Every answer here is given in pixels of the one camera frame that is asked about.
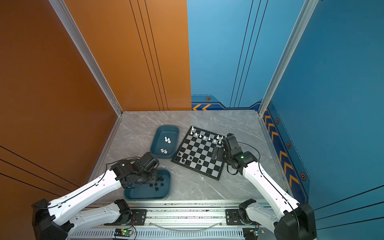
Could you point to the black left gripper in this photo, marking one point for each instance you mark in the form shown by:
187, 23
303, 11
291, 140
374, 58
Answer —
155, 177

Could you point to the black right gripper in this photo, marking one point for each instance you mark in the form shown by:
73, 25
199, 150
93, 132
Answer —
218, 157

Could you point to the black and silver chessboard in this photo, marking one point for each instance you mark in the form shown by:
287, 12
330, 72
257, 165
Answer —
199, 149

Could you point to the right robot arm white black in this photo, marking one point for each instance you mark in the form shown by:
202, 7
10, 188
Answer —
276, 195

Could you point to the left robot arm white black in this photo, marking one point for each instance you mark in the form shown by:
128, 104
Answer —
81, 195

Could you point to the teal tray with black pieces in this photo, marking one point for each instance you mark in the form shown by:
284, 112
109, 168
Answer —
147, 192

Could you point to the teal tray with white pieces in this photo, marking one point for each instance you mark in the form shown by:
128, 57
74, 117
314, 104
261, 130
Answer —
159, 142

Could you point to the green circuit board left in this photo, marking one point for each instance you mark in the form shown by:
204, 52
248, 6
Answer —
124, 234

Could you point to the green circuit board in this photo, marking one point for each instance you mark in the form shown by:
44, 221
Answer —
252, 233
124, 234

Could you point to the green circuit board right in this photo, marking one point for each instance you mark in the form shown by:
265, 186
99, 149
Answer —
252, 233

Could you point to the black piece in tray three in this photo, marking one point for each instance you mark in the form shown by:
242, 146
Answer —
160, 179

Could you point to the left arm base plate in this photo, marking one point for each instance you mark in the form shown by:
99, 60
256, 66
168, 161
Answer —
135, 217

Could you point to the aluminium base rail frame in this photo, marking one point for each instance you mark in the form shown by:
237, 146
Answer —
183, 218

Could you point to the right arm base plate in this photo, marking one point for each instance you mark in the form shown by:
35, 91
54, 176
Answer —
233, 218

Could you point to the aluminium corner post right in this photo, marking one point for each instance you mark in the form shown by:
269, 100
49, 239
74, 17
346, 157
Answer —
295, 36

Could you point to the aluminium corner post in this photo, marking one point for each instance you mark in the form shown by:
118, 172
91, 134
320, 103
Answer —
295, 36
76, 36

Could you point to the aluminium corner post left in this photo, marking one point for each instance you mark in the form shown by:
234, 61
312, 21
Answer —
76, 36

